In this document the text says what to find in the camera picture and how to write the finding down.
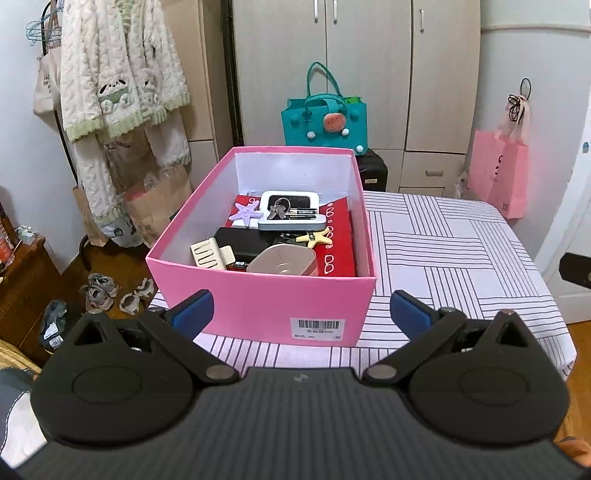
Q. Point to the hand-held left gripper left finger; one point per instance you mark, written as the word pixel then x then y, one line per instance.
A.
pixel 196 309

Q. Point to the teal felt handbag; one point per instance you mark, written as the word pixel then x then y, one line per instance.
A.
pixel 300 124

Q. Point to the beige oval cup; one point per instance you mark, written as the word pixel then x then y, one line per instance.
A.
pixel 295 258

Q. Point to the black smartphone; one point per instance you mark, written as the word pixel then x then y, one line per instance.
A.
pixel 244 244

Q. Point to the cream claw hair clip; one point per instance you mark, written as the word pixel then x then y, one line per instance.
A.
pixel 207 256

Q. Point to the cream knit garment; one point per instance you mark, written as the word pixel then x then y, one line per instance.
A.
pixel 97 184

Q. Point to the white tray with keys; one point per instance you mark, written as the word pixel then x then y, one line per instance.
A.
pixel 286 226

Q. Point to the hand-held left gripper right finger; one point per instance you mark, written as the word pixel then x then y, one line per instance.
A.
pixel 408 311

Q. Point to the white green plastic bag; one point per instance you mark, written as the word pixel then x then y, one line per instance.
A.
pixel 120 226

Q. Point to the beige wardrobe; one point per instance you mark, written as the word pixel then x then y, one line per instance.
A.
pixel 392 69

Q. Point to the yellow starfish hair clip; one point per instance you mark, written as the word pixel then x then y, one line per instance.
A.
pixel 316 237

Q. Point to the white refrigerator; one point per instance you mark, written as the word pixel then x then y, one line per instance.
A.
pixel 545 138

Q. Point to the brown paper bag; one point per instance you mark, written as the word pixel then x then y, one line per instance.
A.
pixel 161 207
pixel 87 221

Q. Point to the clear plastic bag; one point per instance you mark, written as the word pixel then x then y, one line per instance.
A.
pixel 463 184

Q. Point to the light blue clothes hanger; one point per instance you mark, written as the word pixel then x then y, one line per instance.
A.
pixel 30 28

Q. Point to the bunch of keys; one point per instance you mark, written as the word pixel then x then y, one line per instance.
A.
pixel 279 212

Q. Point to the beige shoe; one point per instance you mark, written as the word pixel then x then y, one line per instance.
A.
pixel 144 288
pixel 133 302

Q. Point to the pink cardboard box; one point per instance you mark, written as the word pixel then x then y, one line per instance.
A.
pixel 258 304

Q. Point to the purple starfish hair clip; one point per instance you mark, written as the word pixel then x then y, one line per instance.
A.
pixel 247 213

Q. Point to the wooden nightstand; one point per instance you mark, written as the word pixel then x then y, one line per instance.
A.
pixel 27 286

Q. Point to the yellow blanket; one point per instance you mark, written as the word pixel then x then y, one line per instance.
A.
pixel 16 355

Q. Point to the grey sneaker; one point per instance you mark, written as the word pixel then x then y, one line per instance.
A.
pixel 104 284
pixel 97 297

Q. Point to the beige canvas tote bag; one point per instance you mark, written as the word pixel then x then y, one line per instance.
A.
pixel 46 87

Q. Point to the striped tablecloth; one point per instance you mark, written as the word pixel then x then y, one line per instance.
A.
pixel 438 254

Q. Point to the black suitcase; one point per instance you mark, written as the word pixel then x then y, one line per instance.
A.
pixel 371 173

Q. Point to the pink paper bag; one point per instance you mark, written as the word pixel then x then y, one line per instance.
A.
pixel 498 175

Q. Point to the cream knit cardigan green trim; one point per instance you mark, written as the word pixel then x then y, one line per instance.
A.
pixel 115 60

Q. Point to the dark package white label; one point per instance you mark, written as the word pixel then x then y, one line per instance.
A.
pixel 54 323

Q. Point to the red glasses-print box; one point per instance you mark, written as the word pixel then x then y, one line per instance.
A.
pixel 339 240

